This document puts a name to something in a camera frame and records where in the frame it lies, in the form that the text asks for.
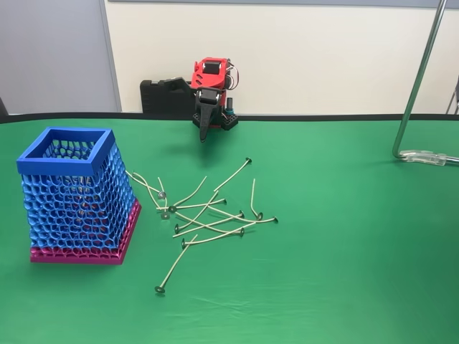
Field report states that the single thin metal pin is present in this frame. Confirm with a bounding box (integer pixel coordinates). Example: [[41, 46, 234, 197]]
[[167, 175, 208, 214], [70, 174, 95, 218]]

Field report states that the red white servo cable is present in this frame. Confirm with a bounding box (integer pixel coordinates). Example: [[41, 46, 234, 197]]
[[226, 65, 242, 91]]

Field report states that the chrome stand pole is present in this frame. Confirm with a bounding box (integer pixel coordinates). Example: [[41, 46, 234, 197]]
[[392, 0, 449, 161]]

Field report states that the clear plastic stand clamp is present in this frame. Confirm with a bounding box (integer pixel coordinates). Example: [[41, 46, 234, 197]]
[[398, 149, 459, 168]]

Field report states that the beige candle wick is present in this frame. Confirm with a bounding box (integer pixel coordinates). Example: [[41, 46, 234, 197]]
[[174, 211, 246, 238], [213, 156, 252, 193], [154, 234, 199, 295], [181, 221, 257, 249], [172, 211, 245, 239], [124, 169, 169, 211], [174, 191, 220, 232], [250, 178, 265, 221], [174, 198, 228, 209], [131, 171, 166, 199], [156, 176, 170, 220], [207, 205, 279, 224]]

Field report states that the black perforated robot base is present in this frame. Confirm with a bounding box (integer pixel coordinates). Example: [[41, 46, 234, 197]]
[[191, 109, 240, 133]]

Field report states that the blue and magenta mesh basket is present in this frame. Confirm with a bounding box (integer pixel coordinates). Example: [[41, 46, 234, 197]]
[[16, 127, 143, 266]]

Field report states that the green cloth with black rim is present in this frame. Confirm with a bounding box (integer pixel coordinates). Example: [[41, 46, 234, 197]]
[[0, 111, 459, 344]]

